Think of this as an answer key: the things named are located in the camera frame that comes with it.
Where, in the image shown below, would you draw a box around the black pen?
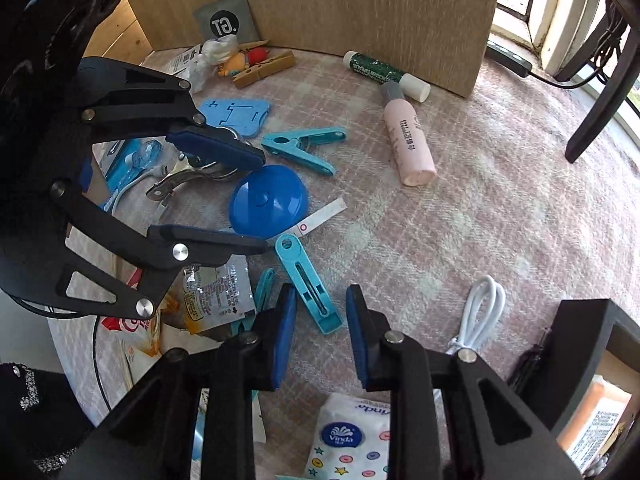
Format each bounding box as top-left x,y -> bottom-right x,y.
507,327 -> 553,391

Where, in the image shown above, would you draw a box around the pink bottle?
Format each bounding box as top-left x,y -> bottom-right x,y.
380,81 -> 437,187

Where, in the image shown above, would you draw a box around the blue cable package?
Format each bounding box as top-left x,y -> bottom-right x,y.
92,137 -> 166,211

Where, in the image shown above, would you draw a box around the blue plastic phone stand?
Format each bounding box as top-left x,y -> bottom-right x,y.
199,97 -> 271,140

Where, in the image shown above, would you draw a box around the thin white cable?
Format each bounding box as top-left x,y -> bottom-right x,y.
107,170 -> 151,216

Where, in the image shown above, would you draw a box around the white label packet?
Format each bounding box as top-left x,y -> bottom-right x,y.
165,45 -> 203,78

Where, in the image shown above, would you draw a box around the white test strip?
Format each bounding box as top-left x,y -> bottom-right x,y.
265,197 -> 347,247

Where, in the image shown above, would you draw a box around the silver foil sachet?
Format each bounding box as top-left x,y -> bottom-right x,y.
181,255 -> 251,333

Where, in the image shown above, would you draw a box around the light wooden board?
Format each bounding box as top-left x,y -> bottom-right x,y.
125,0 -> 503,98

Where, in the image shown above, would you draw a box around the teal slotted clip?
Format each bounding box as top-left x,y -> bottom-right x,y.
275,234 -> 343,335

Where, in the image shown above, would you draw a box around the blue round case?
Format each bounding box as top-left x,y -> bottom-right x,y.
229,164 -> 310,240

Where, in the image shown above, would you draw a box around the black container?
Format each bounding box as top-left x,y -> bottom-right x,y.
510,299 -> 640,480

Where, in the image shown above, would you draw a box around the red and white packet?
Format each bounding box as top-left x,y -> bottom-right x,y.
100,267 -> 166,356

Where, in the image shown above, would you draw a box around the silver metal clip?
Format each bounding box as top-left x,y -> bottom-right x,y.
145,127 -> 241,206

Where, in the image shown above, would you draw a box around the wooden clothespin with cartoon figure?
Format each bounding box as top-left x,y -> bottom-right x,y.
217,40 -> 296,88

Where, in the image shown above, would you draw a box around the white window frame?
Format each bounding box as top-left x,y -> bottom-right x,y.
492,0 -> 640,126

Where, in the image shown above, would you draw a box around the person's dark sparkly clothing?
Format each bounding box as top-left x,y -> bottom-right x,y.
0,362 -> 96,480

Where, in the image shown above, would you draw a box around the pine wood panel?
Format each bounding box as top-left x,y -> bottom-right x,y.
82,0 -> 153,66

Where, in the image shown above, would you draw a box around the crumpled white plastic wrapper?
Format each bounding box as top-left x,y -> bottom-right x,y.
192,40 -> 238,93

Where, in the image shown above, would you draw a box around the white dotted tissue pack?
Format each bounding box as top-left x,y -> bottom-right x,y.
302,392 -> 396,480

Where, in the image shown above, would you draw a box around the thin black cable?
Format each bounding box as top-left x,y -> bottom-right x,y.
92,312 -> 113,413

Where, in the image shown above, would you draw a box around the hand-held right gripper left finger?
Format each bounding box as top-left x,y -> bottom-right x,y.
60,284 -> 298,480

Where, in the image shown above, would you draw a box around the black power strip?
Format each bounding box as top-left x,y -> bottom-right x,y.
487,35 -> 533,78

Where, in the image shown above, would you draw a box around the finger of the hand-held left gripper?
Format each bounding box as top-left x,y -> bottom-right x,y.
50,180 -> 268,318
75,56 -> 266,171

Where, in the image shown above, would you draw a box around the green glue stick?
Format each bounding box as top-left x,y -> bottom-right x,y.
343,51 -> 432,102

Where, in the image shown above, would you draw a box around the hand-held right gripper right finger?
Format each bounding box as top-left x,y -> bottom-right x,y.
346,284 -> 583,480

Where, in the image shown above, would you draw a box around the grey sachet with black circle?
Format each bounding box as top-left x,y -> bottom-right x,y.
192,0 -> 262,46

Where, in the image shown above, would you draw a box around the orange tissue pack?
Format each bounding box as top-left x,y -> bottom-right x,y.
555,375 -> 633,466

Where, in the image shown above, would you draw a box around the cotton swabs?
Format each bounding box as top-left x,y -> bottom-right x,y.
580,455 -> 611,478

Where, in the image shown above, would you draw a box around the pink plaid cloth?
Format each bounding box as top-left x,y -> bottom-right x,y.
47,47 -> 640,480

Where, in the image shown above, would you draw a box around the black chair leg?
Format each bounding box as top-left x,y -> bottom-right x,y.
555,0 -> 640,163

